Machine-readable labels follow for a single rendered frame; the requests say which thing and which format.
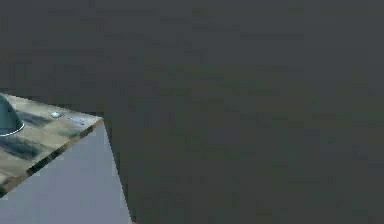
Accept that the grey cabinet with marbled top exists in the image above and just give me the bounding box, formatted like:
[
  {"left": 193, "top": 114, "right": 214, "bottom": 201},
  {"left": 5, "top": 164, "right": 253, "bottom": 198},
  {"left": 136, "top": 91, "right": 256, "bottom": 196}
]
[{"left": 0, "top": 93, "right": 133, "bottom": 224}]

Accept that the small blue flat utensil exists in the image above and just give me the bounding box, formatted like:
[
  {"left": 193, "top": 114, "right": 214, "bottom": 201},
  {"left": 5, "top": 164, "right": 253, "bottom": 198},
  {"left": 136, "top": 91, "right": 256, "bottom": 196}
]
[{"left": 67, "top": 116, "right": 86, "bottom": 127}]

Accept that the teal cone-shaped vessel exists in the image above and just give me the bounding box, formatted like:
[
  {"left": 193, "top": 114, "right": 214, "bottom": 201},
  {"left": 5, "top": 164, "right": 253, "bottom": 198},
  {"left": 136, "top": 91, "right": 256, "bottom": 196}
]
[{"left": 0, "top": 93, "right": 26, "bottom": 137}]

